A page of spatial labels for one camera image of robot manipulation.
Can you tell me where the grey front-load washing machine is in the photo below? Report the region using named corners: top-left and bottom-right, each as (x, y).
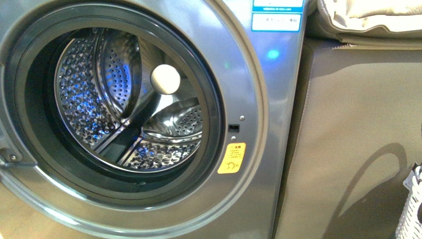
top-left (0, 0), bottom-right (309, 239)

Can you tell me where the orange warning sticker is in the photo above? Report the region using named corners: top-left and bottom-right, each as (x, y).
top-left (217, 142), bottom-right (246, 174)

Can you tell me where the grey round drum hub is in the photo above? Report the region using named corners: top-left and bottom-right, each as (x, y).
top-left (150, 64), bottom-right (181, 95)

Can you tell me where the steel perforated drum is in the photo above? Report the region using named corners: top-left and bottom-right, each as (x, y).
top-left (54, 27), bottom-right (203, 173)

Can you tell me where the blue energy label sticker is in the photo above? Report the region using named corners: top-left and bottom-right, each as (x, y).
top-left (251, 0), bottom-right (305, 32)

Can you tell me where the grey side cabinet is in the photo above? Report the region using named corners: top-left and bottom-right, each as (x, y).
top-left (273, 38), bottom-right (422, 239)

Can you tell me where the black door gasket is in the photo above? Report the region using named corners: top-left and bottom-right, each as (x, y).
top-left (2, 2), bottom-right (224, 205)

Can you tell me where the beige cloth cover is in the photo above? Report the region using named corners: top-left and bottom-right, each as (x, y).
top-left (306, 0), bottom-right (422, 50)

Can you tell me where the white laundry basket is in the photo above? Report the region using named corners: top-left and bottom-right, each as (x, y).
top-left (395, 163), bottom-right (422, 239)

